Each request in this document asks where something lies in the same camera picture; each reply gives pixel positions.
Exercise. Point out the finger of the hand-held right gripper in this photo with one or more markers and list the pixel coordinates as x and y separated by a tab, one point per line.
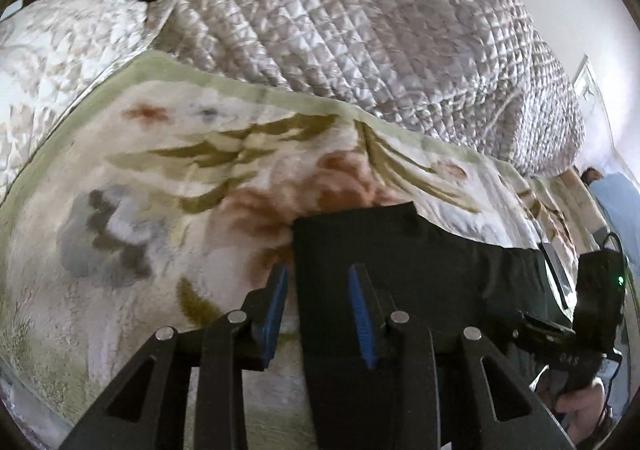
540	332
547	255

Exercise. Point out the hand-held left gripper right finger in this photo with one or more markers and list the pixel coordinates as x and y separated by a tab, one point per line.
362	320

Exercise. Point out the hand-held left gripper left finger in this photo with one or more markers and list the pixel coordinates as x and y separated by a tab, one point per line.
272	320

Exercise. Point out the black pants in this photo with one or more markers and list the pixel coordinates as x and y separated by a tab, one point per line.
330	280

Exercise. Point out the person's right hand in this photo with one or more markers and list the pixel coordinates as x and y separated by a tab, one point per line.
580	410

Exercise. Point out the white floral fleece blanket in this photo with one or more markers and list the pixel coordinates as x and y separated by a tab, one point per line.
150	180

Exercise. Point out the silver quilted bedspread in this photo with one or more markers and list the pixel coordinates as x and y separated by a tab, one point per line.
350	5

